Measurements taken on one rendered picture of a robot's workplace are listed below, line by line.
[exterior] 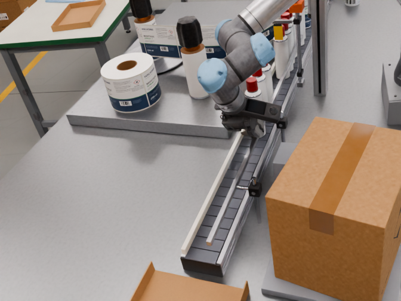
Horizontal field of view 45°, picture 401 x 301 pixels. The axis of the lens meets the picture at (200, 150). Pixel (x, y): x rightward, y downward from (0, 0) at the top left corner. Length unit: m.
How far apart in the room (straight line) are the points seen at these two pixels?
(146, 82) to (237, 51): 0.66
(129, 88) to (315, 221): 0.99
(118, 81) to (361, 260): 1.09
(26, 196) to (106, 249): 0.42
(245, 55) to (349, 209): 0.45
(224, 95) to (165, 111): 0.61
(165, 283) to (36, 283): 0.36
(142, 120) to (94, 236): 0.51
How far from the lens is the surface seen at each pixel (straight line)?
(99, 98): 1.98
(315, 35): 1.71
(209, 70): 1.16
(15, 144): 3.67
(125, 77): 1.75
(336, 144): 1.12
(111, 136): 1.82
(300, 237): 1.05
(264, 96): 1.57
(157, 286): 1.26
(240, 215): 1.31
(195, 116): 1.71
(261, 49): 1.18
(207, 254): 1.23
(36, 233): 1.55
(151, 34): 2.05
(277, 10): 1.30
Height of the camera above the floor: 1.81
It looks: 37 degrees down
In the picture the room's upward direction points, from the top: 12 degrees counter-clockwise
